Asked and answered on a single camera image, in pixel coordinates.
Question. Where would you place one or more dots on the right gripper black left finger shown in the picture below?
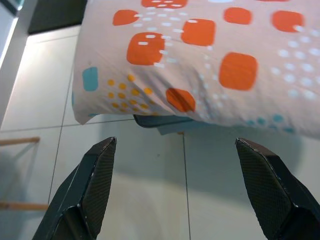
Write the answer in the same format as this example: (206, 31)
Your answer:
(92, 187)

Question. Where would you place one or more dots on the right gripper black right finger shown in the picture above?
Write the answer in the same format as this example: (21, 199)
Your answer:
(270, 190)

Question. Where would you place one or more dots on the pink orange patterned pillow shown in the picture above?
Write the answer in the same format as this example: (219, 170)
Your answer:
(200, 62)

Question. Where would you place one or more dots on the white plastic shell chair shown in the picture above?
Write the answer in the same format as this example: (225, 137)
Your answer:
(20, 140)

